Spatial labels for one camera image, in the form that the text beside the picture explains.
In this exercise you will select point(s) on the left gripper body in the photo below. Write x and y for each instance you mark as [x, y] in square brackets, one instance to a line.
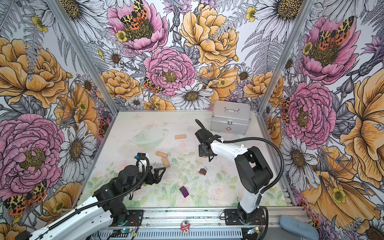
[148, 173]

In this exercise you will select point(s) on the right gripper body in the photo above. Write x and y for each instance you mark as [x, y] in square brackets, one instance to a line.
[202, 152]

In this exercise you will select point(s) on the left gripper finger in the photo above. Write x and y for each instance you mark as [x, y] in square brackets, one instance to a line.
[159, 172]
[155, 179]

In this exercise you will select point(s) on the natural wood block with hole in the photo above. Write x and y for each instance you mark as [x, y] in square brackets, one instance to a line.
[161, 154]

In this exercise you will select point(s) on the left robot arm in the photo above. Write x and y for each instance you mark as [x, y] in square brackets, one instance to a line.
[104, 209]

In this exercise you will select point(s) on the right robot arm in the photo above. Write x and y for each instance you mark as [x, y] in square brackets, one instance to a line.
[253, 169]

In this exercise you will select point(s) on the natural wood block lower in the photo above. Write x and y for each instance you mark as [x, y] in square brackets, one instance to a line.
[166, 163]

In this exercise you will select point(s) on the dark brown wood block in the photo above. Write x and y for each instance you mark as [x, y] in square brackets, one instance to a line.
[203, 171]

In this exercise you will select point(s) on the purple wood block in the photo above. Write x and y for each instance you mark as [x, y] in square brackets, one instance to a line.
[184, 191]

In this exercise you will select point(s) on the silver metal first-aid case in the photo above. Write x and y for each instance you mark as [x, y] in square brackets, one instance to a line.
[230, 117]

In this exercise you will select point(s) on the small pink red toy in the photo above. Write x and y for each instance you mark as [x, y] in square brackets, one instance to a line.
[185, 226]

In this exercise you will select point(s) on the grey blue cushion pad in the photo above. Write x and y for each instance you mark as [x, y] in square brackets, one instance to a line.
[299, 228]

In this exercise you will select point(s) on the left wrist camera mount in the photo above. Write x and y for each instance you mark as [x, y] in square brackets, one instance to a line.
[141, 157]

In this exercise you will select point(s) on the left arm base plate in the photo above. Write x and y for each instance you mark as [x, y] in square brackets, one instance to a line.
[130, 218]

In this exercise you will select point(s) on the aluminium front rail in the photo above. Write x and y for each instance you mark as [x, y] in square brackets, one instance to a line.
[206, 224]

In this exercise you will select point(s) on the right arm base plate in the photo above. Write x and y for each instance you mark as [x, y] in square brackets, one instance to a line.
[237, 217]

